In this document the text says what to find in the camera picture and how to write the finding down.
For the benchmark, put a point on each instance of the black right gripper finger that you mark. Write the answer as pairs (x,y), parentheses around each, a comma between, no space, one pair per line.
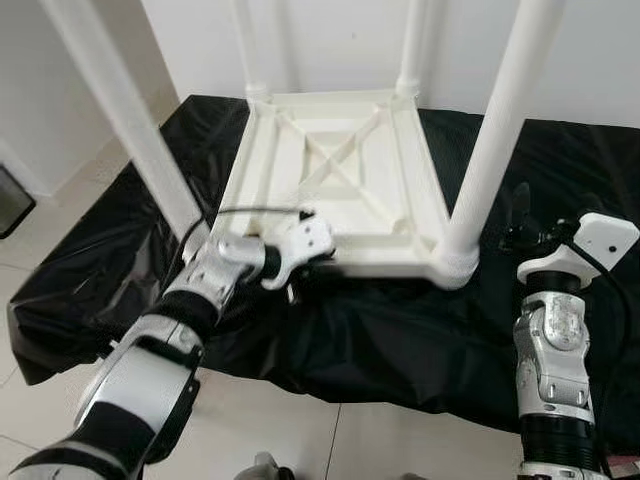
(590,207)
(520,210)

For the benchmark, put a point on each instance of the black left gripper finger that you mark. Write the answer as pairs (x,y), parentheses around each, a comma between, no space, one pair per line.
(320,265)

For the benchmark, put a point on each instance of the white plastic table top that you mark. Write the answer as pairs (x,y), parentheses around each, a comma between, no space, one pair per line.
(340,180)

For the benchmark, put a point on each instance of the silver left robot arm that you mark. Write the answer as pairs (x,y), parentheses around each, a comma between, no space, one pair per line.
(150,370)

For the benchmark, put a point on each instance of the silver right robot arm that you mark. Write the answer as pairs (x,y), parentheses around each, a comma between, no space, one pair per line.
(555,350)

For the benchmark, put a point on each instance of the black table cloth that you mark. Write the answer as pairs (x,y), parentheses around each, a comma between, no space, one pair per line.
(400,340)

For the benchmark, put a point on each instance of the grey left robot leg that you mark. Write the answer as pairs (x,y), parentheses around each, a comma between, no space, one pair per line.
(265,467)

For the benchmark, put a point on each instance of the grey robot leg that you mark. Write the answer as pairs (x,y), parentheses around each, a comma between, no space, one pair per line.
(265,467)
(415,477)

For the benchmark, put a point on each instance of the grey right robot leg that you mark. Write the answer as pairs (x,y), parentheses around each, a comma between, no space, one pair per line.
(415,477)

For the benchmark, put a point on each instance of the steel pedal trash bin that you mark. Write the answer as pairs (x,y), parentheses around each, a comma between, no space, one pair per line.
(14,200)

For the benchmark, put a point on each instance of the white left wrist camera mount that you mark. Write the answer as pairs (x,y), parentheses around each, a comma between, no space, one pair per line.
(305,245)

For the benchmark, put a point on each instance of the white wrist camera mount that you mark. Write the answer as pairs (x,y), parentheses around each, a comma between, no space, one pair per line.
(305,245)
(590,240)

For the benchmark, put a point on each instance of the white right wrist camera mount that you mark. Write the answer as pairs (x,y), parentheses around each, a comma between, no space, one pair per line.
(590,240)

